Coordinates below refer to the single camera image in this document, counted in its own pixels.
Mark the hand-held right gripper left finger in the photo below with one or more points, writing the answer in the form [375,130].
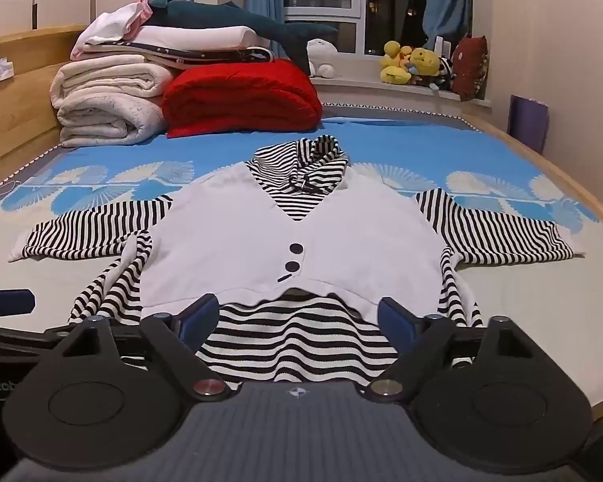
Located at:
[201,316]

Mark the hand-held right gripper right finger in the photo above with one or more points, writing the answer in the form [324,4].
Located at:
[394,324]

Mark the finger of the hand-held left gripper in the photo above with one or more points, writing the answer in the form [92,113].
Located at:
[7,302]
[25,337]

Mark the striped and white small sweater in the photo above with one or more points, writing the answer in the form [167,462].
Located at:
[241,241]

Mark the blue and white printed blanket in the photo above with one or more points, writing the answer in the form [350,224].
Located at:
[407,145]

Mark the cream folded blanket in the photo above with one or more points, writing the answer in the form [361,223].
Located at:
[105,100]

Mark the red folded blanket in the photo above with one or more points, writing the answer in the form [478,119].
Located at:
[241,95]

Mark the window sill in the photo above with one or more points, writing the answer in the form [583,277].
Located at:
[362,88]

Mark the purple box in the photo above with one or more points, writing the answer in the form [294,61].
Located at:
[527,120]

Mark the black and white striped plush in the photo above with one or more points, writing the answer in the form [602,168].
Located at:
[447,70]

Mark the yellow duck plush toy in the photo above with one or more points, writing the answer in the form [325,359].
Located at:
[396,63]

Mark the yellow sponge plush toy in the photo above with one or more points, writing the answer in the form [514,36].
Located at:
[424,63]

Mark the dark red box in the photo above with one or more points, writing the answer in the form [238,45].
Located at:
[470,65]

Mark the white folded quilt dark trim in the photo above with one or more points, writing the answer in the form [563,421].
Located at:
[181,37]

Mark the white seal plush toy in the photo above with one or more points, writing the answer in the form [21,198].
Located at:
[321,50]

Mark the blue shark plush toy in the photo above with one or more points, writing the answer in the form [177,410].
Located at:
[206,12]

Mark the pink and white folded cloth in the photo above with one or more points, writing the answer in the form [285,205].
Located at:
[120,20]

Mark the wooden bed frame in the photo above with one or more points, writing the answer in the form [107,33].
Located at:
[10,125]

